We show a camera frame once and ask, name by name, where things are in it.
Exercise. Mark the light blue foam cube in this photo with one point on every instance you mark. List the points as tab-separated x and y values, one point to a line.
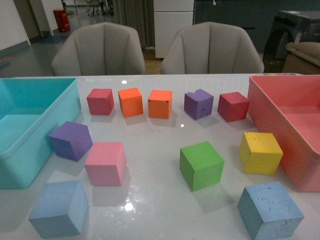
60	210

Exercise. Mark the orange foam cube right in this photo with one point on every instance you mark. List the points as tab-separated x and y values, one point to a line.
160	104

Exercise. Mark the orange foam cube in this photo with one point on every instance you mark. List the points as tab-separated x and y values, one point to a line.
131	102
160	104

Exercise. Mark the orange foam cube left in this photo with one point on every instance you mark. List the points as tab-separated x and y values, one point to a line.
131	102

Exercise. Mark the purple notched foam cube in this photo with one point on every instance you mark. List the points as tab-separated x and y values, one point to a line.
198	104

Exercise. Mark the green foam cube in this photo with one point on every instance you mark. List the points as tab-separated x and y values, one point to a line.
201	165

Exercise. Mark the crimson foam cube left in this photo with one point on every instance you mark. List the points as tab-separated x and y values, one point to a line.
100	101

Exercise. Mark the pink foam cube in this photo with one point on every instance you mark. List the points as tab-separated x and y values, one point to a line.
106	164

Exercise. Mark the dark red foam cube right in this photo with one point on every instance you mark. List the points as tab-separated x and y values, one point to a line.
233	106

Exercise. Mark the grey armchair right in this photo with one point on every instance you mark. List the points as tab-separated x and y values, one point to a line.
212	48

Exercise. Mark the grey armchair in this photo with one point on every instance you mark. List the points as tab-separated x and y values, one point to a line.
102	49
212	48

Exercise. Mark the purple foam cube left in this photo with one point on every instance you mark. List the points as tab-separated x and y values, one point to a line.
71	140

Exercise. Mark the grey armchair left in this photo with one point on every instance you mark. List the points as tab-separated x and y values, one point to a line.
102	49

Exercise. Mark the white drawer cabinet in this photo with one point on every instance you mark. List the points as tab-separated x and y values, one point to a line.
169	17

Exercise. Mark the yellow foam cube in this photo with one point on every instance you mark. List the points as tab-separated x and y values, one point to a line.
260	153

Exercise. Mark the grey curtain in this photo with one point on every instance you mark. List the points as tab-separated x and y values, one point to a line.
137	14

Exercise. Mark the teal plastic bin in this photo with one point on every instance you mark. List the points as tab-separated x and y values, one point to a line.
30	109

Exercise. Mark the pink plastic bin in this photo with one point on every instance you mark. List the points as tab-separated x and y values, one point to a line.
288	106

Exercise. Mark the dark grey counter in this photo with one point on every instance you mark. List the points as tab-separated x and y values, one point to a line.
255	16

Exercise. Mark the red fire extinguisher box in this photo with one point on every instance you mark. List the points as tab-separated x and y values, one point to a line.
62	20

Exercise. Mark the dark grey appliance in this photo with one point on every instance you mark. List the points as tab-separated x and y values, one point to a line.
291	27

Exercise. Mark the beige cushion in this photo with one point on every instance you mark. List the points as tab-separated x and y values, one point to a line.
306	50

